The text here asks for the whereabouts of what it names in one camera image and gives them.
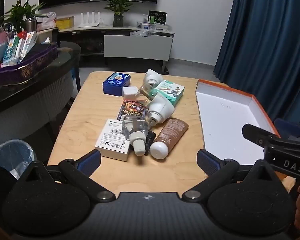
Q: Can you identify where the white USB charger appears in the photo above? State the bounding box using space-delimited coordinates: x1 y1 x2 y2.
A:
122 86 139 101

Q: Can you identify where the stack of small boxes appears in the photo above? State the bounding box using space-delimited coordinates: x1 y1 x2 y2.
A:
136 21 171 31

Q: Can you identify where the white plug-in vaporizer heater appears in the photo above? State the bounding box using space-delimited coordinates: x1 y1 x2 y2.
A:
143 68 164 88
147 95 176 125

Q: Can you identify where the clear plastic bag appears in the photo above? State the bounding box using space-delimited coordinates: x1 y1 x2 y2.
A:
129 28 157 38

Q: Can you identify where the purple patterned tray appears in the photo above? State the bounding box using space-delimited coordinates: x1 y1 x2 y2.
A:
0 42 59 86

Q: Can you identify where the potted plant in glass vase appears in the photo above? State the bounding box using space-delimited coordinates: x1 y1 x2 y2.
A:
103 0 143 28

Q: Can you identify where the clear liquid refill bottle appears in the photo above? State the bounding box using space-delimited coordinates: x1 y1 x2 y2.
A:
122 116 150 157
139 83 159 106

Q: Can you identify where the brown cream tube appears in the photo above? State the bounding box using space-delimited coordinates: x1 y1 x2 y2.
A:
150 118 189 159

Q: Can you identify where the pile of medicine boxes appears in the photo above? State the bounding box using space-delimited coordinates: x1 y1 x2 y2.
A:
0 29 39 68

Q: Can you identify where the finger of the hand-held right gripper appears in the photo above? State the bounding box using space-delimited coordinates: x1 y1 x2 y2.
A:
242 123 282 147

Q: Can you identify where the steel tumbler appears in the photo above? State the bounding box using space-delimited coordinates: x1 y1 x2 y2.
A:
24 17 38 33

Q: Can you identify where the yellow box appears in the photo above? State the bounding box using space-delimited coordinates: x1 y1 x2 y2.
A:
55 16 75 30

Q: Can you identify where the white barcode cardboard box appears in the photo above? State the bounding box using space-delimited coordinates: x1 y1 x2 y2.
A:
94 118 131 162

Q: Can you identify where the trash bin with plastic liner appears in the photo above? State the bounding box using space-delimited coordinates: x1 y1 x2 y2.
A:
0 139 38 181

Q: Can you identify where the green bandage box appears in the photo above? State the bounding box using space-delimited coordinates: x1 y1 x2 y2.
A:
153 80 186 107

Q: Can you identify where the orange white cardboard box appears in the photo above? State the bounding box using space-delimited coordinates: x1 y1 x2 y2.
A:
195 79 282 166

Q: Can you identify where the dark playing card box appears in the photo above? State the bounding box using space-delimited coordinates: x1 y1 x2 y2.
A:
116 99 147 123

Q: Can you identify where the dark glass-top table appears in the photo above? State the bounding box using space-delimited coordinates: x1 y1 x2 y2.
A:
0 41 81 150

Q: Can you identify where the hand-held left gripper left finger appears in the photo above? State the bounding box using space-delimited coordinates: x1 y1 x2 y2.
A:
16 149 116 203

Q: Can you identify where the blue tin box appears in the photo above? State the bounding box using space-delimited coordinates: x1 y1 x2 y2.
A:
102 72 131 96

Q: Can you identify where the television cabinet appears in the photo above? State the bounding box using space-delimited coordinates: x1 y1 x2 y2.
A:
57 24 175 56

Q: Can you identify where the large leafy potted plant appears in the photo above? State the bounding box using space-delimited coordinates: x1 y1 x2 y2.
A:
1 0 46 33

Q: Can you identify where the white red plastic bag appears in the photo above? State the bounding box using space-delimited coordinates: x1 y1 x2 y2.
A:
37 12 58 31

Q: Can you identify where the white router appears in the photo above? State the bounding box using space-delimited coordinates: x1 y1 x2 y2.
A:
77 12 101 28

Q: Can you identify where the black USB charger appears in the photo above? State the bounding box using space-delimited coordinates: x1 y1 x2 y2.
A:
133 131 157 156

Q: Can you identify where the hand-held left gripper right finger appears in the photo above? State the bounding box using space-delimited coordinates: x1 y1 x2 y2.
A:
182 149 283 203

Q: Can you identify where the black green box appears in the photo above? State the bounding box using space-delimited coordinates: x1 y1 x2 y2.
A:
148 10 168 24

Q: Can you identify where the blue curtain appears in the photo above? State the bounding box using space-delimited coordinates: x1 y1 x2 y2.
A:
213 0 300 131

